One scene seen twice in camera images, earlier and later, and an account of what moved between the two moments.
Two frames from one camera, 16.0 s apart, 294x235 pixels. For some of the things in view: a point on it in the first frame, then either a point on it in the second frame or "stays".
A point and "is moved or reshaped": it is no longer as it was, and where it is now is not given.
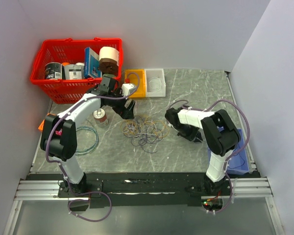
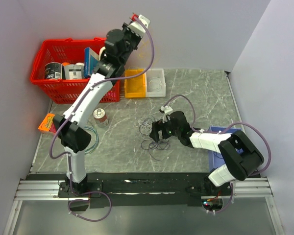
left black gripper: x=124 y=112 -> x=128 y=31
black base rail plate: x=126 y=190 stays
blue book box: x=92 y=65 stays
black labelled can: x=53 y=70 stays
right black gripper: x=193 y=137 -> x=158 y=126
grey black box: x=74 y=72 stays
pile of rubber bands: x=144 y=129 is moved or reshaped
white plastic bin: x=155 y=84 stays
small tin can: x=100 y=116 stays
